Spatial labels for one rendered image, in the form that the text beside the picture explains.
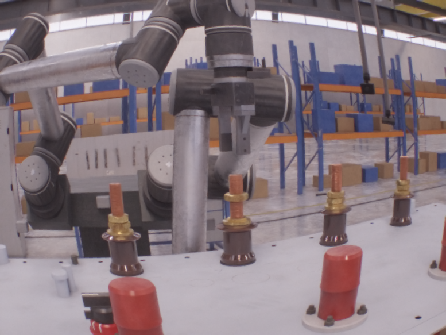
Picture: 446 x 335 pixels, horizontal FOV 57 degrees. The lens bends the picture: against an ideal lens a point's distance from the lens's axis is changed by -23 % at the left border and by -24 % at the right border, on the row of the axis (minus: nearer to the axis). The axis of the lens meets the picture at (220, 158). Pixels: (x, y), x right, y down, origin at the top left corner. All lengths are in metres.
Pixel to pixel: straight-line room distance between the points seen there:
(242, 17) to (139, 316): 0.72
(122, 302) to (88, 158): 5.23
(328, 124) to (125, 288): 9.69
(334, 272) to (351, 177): 9.78
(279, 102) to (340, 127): 8.97
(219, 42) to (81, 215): 1.84
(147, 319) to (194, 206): 0.87
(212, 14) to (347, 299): 0.70
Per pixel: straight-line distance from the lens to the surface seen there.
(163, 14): 1.17
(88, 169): 5.85
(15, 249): 5.77
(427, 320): 0.78
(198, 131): 1.48
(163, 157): 2.25
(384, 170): 11.31
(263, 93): 1.50
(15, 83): 1.51
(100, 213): 2.75
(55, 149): 2.37
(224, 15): 1.10
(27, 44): 1.70
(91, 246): 3.31
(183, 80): 1.48
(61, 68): 1.30
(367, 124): 10.73
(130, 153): 5.89
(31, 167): 2.31
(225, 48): 1.09
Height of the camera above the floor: 1.72
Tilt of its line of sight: 6 degrees down
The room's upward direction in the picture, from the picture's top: 3 degrees counter-clockwise
